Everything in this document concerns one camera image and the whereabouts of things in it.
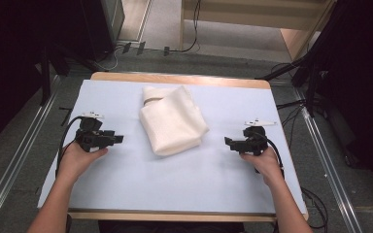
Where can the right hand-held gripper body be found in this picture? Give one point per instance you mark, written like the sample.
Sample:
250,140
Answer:
254,140

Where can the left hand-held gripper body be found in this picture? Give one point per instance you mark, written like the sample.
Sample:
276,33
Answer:
89,137

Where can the white mesh cloth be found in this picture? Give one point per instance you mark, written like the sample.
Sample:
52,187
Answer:
175,126

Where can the person's right hand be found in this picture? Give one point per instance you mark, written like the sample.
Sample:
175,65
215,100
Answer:
264,163

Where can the person's left hand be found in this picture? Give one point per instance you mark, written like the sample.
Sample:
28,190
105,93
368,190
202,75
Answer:
77,160

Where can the light blue table mat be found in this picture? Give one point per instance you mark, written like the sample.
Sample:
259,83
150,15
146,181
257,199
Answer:
142,184

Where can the wooden table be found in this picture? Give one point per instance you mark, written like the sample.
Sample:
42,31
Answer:
175,78

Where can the person's dark clothing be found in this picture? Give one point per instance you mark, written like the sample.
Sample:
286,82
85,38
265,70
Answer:
171,227

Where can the grey cabinet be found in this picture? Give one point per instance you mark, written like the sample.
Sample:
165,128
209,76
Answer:
115,16

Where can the black curtain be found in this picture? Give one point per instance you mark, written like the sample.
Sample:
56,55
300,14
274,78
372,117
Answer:
362,81
9,48

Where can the wooden shelf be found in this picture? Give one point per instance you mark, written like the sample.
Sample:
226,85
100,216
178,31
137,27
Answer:
249,16

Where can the metal floor rail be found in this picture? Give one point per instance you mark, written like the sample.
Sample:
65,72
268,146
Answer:
328,168
16,152

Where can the black metal frame stand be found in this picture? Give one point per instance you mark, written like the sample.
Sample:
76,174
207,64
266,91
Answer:
307,74

